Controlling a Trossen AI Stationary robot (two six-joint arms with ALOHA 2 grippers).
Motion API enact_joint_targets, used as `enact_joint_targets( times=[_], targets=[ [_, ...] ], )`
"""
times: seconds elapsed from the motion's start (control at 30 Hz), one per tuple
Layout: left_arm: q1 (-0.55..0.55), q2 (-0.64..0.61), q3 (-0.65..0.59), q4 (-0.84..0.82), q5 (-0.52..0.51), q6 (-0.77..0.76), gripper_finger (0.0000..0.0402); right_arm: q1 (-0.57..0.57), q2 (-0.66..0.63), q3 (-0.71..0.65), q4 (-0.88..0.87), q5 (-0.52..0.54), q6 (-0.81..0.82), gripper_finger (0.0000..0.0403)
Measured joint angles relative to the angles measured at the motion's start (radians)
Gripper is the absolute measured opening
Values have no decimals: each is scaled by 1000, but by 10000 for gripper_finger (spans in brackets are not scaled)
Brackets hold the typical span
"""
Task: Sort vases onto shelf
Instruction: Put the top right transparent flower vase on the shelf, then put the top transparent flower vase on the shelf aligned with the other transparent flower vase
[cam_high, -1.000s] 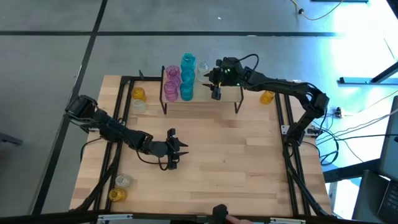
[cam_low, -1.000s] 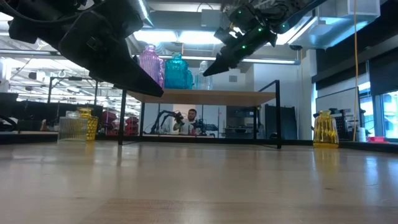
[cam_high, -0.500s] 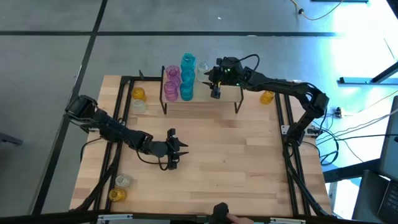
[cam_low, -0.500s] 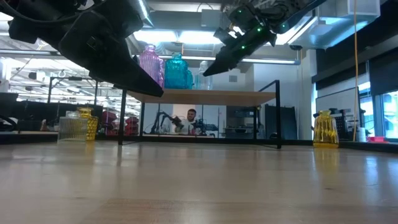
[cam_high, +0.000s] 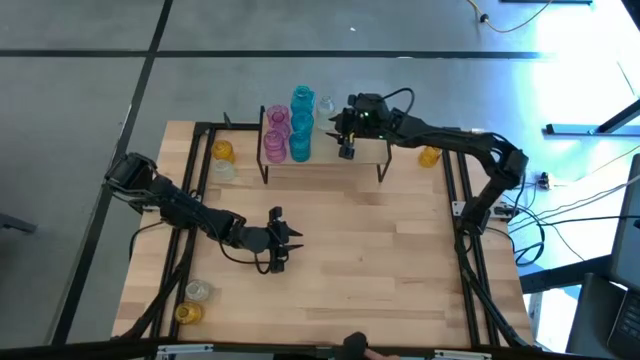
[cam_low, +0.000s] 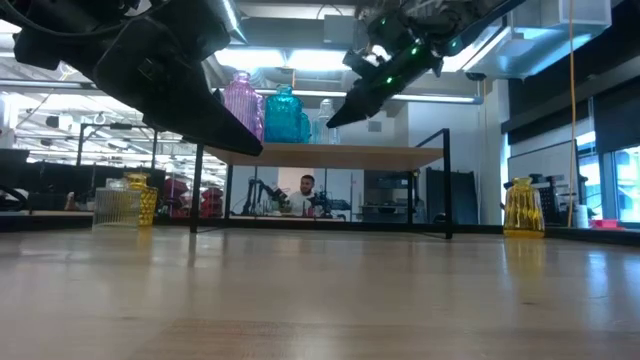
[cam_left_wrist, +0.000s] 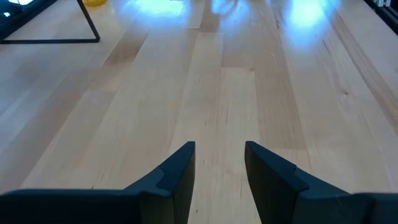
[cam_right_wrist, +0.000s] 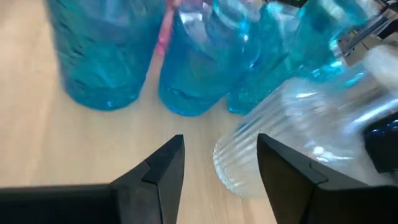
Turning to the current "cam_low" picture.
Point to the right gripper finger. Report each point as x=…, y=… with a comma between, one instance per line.
x=360, y=102

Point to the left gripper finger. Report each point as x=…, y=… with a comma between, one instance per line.
x=195, y=115

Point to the pink ribbed glass vase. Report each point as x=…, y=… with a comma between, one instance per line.
x=245, y=115

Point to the blue rippled glass vase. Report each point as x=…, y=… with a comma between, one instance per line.
x=282, y=120

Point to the yellow diamond-pattern glass vase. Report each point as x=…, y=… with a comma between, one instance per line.
x=149, y=205

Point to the clear ribbed glass vase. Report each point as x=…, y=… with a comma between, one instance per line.
x=115, y=207

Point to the tall yellow glass vase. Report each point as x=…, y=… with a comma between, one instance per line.
x=523, y=210

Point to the black background robot arm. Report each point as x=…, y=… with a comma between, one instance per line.
x=272, y=191
x=325, y=202

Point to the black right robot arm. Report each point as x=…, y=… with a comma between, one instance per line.
x=475, y=15

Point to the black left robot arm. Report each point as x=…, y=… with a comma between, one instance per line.
x=55, y=35

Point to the grey ceiling box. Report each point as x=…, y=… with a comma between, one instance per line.
x=337, y=29

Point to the ceiling light panel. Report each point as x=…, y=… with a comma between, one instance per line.
x=300, y=59

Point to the dark shelving unit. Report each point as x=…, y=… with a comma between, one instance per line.
x=387, y=200

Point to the person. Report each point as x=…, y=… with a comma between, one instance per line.
x=306, y=200

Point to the black panel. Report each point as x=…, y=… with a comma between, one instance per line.
x=465, y=197

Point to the black office desk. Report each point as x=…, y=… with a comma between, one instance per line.
x=50, y=185

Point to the black rack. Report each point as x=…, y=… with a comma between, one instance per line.
x=552, y=200

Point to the white paper roll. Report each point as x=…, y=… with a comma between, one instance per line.
x=581, y=217

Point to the red tray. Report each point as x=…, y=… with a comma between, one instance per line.
x=607, y=224

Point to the wooden shelf with black frame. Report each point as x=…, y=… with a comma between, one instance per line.
x=325, y=156

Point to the black metal table frame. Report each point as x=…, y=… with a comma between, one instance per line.
x=300, y=224

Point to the white ceiling duct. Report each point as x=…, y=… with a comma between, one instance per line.
x=550, y=45

